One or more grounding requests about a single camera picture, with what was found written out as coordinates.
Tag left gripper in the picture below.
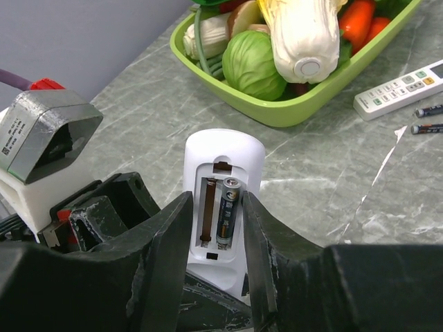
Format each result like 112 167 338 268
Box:
37 172 160 252

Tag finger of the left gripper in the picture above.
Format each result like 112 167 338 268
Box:
176 272 253 331

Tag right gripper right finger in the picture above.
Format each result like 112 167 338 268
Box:
242 192 442 331

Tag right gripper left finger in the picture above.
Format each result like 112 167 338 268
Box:
1 192 193 331

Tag green battery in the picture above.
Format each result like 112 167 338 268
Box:
216 178 241 248

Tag white remote with coloured buttons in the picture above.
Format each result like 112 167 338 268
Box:
183 129 265 299

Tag white air conditioner remote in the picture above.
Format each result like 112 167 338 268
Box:
353 60 442 121

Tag green plastic basket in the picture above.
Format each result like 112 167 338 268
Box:
170 1 421 128

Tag black battery lower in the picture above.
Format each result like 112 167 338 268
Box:
410 124 443 135

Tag black battery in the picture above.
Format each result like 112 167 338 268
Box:
410 124 443 135
415 104 443 118

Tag round green cabbage toy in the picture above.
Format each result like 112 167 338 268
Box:
222 30 287 101

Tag white mushroom toy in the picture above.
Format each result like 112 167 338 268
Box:
183 13 230 60

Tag black battery upper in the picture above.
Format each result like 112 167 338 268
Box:
415 104 443 118

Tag yellow napa cabbage toy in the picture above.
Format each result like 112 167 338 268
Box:
257 0 347 84

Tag red tomato toys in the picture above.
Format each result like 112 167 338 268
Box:
338 0 391 55

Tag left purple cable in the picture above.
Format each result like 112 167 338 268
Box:
0 68 34 91

